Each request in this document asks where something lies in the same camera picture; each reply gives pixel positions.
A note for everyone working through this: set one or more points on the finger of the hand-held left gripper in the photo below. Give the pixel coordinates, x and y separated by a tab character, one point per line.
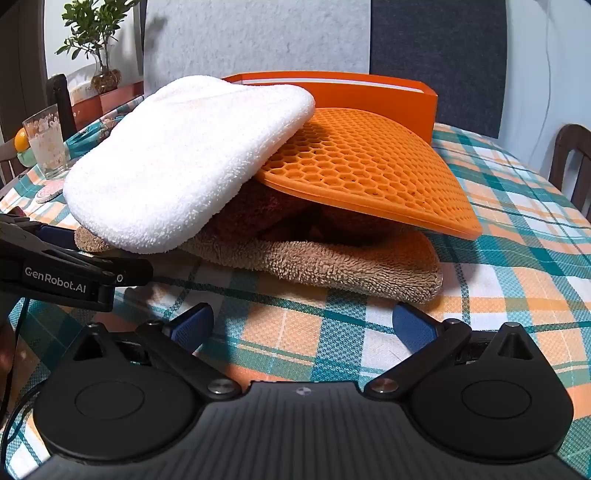
69	277
53	236

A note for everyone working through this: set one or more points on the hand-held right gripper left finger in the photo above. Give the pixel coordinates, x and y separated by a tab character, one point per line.
196	321

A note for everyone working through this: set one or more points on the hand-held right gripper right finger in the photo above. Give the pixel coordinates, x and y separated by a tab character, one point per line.
411	323

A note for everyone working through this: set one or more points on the tan fluffy towel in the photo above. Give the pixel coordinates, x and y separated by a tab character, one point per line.
323	263

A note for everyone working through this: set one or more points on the dark red cloth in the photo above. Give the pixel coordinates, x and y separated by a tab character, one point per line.
272	214

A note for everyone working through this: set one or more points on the white fluffy towel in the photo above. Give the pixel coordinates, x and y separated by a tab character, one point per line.
184	152

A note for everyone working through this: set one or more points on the orange honeycomb silicone mat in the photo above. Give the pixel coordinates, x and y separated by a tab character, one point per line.
369	170

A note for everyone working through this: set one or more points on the orange cardboard box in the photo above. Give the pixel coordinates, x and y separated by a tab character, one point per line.
392	106

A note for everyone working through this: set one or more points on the pink round coaster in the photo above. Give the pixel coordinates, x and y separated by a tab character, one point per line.
48	191

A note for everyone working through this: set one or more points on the pale green bowl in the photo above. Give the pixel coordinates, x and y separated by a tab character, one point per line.
27	158

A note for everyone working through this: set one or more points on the patterned drinking glass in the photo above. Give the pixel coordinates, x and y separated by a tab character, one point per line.
46	143

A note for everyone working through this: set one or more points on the orange fruit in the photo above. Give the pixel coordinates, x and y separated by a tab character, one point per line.
21	140

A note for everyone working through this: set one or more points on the plaid tablecloth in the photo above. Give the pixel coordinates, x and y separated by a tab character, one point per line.
300	332

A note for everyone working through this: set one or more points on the dark wooden chair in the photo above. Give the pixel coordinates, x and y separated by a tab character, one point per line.
572	157
60	106

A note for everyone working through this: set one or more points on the copper coloured box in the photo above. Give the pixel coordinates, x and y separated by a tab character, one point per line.
121	98

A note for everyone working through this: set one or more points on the plant in glass vase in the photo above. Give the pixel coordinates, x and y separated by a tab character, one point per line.
105	78

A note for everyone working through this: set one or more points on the dark grey felt panel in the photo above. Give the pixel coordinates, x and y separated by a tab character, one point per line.
438	55

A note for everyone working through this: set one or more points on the light grey felt panel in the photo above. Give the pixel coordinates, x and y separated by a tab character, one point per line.
254	37

